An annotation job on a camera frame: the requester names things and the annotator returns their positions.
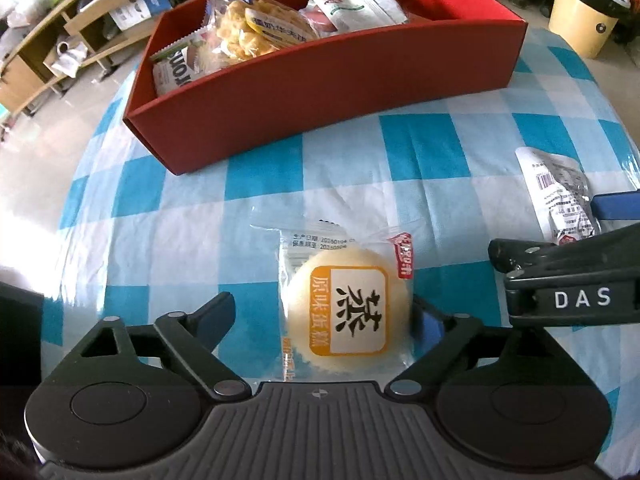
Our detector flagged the red cardboard box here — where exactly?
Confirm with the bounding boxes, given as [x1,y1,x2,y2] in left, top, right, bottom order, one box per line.
[122,0,528,176]

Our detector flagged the open cardboard box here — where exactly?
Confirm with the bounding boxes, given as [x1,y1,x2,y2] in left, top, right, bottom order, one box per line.
[42,37,93,78]

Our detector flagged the small white barcode packet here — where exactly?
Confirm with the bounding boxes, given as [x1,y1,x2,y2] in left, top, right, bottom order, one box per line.
[515,147,603,246]

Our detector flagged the sausage vacuum packet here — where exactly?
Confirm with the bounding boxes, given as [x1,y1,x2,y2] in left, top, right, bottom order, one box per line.
[302,7,333,33]

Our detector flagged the yellow waffle packet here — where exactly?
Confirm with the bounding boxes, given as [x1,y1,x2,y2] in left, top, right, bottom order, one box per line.
[202,0,321,68]

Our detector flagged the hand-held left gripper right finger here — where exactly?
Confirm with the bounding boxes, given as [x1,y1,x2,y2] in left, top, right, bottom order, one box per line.
[385,294,558,396]

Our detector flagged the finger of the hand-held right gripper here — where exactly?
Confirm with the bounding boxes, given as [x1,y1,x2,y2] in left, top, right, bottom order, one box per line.
[589,194,640,222]
[489,225,640,281]

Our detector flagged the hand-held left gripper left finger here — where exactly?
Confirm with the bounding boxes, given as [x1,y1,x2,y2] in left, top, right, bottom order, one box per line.
[82,291,251,401]

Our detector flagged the blue white carton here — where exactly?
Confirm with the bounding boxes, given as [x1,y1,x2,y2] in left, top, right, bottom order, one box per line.
[107,0,168,31]

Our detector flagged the yellow trash bin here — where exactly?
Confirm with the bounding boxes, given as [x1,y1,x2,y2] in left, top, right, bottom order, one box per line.
[547,0,633,58]

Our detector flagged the green white wafer packet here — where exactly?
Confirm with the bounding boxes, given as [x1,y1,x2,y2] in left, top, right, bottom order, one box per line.
[151,35,211,96]

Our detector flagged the black cabinet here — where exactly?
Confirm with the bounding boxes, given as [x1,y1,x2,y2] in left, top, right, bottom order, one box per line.
[0,282,46,386]

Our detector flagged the steamed cake packet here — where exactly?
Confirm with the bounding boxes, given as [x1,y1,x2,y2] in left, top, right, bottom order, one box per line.
[250,217,426,378]

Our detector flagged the wooden cabinet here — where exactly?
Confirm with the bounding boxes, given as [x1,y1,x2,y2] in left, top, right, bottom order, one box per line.
[0,0,558,121]

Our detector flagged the white green-print packet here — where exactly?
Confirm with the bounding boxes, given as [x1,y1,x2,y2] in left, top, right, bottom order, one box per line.
[309,0,407,36]

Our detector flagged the blue white checkered tablecloth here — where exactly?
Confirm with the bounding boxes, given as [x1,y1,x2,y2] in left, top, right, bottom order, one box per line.
[40,25,640,461]

